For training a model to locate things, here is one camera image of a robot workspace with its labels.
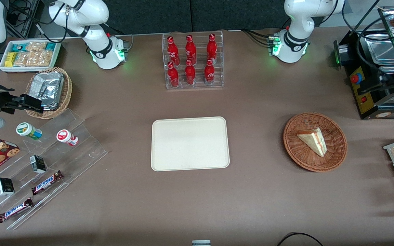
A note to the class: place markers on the triangular sandwich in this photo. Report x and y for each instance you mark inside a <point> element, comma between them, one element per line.
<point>315,140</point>

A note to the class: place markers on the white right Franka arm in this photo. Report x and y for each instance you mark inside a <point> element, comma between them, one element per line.
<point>101,51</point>

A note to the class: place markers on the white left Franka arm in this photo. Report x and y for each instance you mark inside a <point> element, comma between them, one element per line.
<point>296,37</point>

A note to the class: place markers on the light wicker basket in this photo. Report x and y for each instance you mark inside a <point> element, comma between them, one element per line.
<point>66,92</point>

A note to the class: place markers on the white rectangular snack tray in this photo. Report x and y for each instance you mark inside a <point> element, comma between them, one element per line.
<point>3,67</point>

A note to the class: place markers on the brown wicker basket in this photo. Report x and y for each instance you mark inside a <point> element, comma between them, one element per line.
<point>299,153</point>

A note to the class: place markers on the cream plastic tray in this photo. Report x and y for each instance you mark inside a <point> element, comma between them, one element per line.
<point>190,143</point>

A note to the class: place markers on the black food warmer appliance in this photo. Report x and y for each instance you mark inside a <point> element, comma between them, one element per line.
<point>363,99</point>

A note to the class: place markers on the green lid cup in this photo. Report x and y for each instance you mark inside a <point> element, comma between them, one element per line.
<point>27,130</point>

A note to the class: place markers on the silver foil packs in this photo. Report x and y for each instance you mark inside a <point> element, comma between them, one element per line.
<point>48,89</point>

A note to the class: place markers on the clear bag of nuts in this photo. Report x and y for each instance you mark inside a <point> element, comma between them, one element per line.
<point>34,58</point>

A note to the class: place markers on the yellow snack pack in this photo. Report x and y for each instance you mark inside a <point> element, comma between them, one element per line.
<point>10,59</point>

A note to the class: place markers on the red lid cup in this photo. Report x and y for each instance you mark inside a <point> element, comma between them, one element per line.
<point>65,136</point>

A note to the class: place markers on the teal snack pack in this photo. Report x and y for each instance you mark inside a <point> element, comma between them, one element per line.
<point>19,47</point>

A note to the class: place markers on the small black box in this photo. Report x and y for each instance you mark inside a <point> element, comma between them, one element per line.
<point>4,186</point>
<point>38,164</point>

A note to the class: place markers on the clear acrylic stepped display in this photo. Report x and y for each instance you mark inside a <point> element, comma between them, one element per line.
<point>80,153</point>

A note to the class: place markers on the Snickers bar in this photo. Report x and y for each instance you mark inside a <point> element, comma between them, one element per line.
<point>15,210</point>
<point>46,182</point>

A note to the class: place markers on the red cola bottle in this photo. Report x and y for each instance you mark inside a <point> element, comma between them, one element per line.
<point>212,48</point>
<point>172,51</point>
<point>190,50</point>
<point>190,73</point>
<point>209,72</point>
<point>173,75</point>

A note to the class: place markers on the dark fabric partition panel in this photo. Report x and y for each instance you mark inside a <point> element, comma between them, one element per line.
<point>149,15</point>
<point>234,13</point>

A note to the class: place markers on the clear acrylic bottle rack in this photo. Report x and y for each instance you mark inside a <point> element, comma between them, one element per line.
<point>198,85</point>

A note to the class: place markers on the small grey object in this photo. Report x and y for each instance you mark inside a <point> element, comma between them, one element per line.
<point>201,243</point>

